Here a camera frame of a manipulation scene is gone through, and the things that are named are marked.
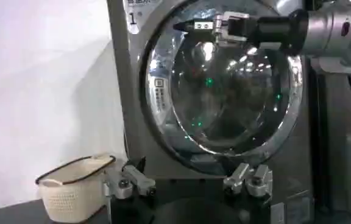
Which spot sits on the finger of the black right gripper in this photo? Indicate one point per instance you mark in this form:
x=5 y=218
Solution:
x=221 y=33
x=206 y=22

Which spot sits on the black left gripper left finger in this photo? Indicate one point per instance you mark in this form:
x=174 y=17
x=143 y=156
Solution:
x=123 y=183

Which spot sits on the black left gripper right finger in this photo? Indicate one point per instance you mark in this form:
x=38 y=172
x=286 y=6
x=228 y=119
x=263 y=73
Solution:
x=257 y=182

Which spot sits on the cream plastic laundry basket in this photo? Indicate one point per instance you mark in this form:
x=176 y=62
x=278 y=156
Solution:
x=72 y=194

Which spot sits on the grey dryer numbered one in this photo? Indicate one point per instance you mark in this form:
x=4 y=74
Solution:
x=139 y=128

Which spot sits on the white number label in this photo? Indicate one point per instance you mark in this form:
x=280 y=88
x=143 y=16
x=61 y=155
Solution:
x=134 y=16

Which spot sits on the white sticker on door rim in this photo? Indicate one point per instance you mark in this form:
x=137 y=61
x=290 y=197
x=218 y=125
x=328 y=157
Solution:
x=160 y=95

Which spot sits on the grey dryer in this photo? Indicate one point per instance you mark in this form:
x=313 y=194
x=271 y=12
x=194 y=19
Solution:
x=343 y=146

